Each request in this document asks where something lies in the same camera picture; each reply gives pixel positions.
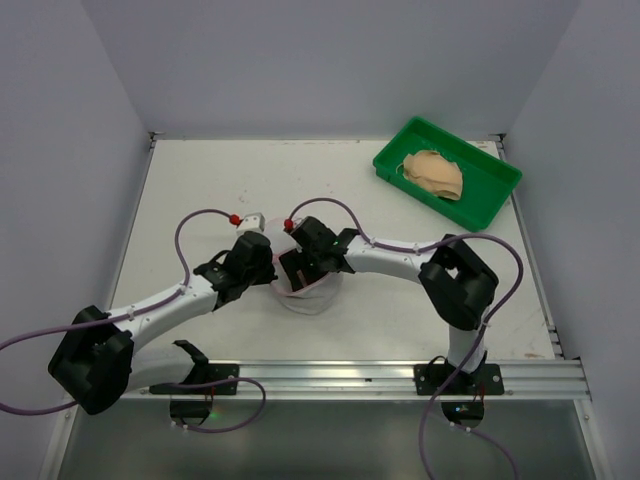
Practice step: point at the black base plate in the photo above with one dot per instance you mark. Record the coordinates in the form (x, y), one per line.
(485, 380)
(223, 374)

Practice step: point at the beige bra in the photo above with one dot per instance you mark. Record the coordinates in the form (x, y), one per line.
(430, 171)

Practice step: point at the white mesh laundry bag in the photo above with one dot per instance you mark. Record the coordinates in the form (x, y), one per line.
(314, 297)

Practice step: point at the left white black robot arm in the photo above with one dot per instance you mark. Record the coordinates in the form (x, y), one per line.
(104, 355)

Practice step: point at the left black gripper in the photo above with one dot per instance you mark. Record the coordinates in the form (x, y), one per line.
(261, 270)

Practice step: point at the aluminium mounting rail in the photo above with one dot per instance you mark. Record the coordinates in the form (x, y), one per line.
(527, 380)

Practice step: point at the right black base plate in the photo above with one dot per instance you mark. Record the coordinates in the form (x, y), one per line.
(485, 380)

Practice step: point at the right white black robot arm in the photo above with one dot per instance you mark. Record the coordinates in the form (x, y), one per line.
(458, 283)

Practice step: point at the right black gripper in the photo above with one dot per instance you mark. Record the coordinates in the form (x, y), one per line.
(315, 244)

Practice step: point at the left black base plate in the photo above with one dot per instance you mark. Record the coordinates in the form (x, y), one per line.
(223, 374)

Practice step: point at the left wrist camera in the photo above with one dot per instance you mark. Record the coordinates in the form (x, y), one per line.
(254, 222)

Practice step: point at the green plastic tray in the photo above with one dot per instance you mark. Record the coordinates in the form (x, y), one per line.
(487, 181)

